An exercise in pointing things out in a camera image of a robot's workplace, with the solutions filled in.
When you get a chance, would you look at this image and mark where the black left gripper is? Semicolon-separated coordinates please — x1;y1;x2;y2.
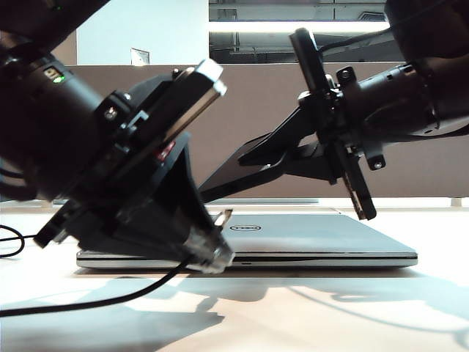
34;69;236;275

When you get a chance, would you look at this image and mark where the silver Dell laptop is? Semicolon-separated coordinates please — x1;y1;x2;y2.
75;213;418;271

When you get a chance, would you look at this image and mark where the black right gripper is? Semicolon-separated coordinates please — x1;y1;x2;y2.
237;67;386;221

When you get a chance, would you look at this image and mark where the beige round column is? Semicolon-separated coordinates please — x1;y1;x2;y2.
51;29;78;67

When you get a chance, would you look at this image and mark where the metal wall plate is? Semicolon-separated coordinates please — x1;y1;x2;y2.
130;47;151;67

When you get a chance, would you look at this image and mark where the brown desk divider panel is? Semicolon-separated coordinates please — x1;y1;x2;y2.
62;64;469;202

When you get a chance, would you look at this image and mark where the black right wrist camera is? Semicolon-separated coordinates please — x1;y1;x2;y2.
288;27;326;93

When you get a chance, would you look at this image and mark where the light grey bar under divider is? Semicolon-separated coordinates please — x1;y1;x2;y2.
204;198;320;205

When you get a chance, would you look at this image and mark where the black charging cable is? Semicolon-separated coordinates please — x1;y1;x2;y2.
0;208;234;318

